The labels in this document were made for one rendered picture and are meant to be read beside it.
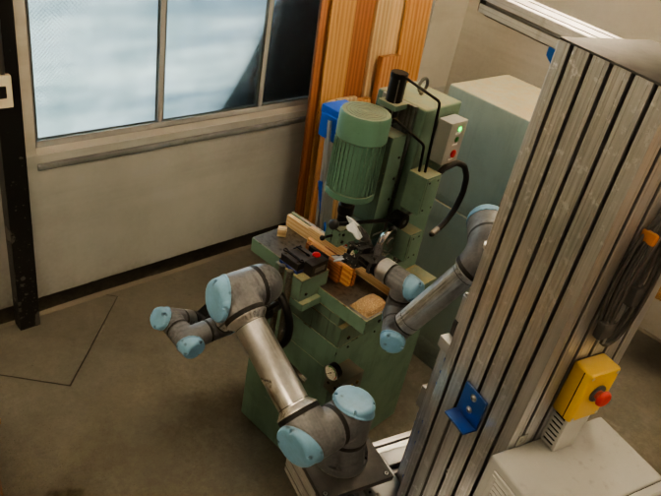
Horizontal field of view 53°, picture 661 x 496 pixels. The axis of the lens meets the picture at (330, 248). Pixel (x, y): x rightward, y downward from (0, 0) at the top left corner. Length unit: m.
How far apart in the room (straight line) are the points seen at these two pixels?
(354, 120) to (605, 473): 1.24
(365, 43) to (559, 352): 2.79
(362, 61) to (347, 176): 1.76
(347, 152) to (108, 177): 1.49
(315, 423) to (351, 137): 0.95
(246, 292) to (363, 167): 0.69
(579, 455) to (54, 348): 2.49
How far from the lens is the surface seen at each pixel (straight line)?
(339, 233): 2.36
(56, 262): 3.46
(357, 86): 3.94
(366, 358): 2.63
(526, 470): 1.50
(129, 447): 2.96
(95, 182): 3.32
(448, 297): 1.86
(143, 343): 3.39
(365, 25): 3.85
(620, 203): 1.19
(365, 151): 2.18
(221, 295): 1.71
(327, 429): 1.69
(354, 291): 2.36
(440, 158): 2.40
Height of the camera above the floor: 2.27
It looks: 32 degrees down
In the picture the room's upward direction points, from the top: 12 degrees clockwise
